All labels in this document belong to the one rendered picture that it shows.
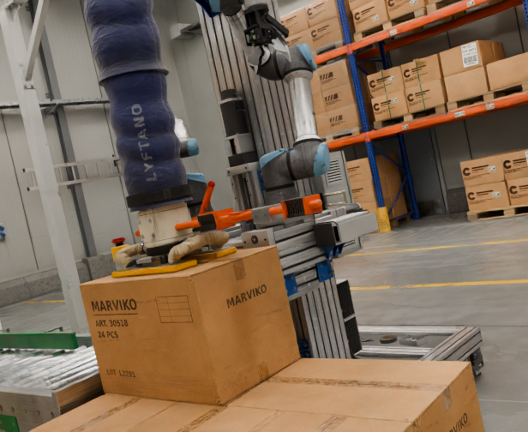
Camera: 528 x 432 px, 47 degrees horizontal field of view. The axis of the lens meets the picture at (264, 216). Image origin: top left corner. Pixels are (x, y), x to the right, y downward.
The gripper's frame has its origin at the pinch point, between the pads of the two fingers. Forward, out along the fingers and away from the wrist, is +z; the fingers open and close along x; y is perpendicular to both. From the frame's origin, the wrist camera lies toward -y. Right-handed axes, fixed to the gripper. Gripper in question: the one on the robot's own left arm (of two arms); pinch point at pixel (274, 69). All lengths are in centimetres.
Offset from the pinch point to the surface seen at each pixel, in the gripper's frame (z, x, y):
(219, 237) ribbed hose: 51, -19, 22
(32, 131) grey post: -50, -367, -106
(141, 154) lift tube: 19, -33, 36
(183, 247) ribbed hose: 51, -20, 37
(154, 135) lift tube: 13.2, -29.8, 31.3
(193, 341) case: 78, -14, 47
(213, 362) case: 84, -8, 46
